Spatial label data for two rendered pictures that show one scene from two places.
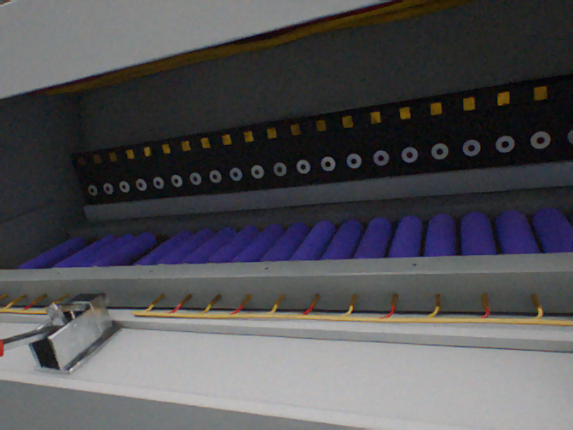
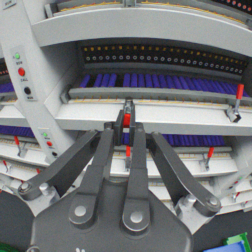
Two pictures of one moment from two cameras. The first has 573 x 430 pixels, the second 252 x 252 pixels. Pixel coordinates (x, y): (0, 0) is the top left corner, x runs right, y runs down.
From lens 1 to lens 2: 0.22 m
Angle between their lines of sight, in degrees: 39
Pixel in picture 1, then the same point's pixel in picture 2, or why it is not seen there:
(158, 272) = (141, 90)
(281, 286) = (175, 95)
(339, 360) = (192, 112)
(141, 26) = (173, 30)
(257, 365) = (178, 113)
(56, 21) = (142, 19)
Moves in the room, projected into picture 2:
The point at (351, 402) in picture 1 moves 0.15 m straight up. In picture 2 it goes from (199, 120) to (219, 50)
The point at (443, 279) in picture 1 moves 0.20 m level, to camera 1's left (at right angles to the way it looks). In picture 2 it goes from (206, 96) to (135, 105)
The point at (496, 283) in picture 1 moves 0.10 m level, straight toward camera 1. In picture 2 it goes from (213, 98) to (236, 117)
